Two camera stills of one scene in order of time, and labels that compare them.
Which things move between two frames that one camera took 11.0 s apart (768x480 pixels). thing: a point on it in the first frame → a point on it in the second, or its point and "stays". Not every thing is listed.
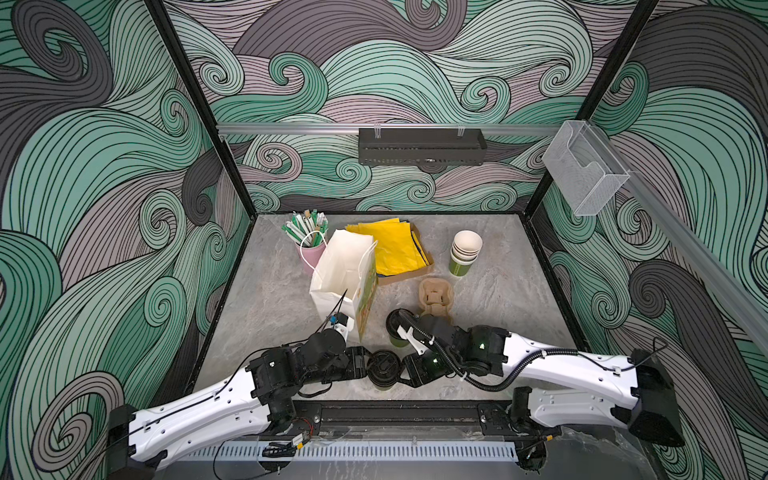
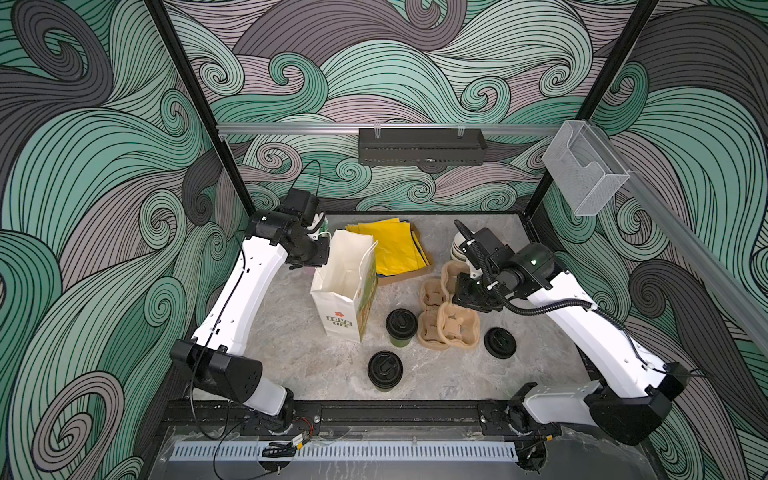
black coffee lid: (397, 318) stays
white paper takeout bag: (346, 280) stays
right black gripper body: (429, 367) → (485, 292)
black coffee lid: (383, 368) stays
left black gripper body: (350, 365) → (314, 253)
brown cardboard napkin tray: (384, 279) stays
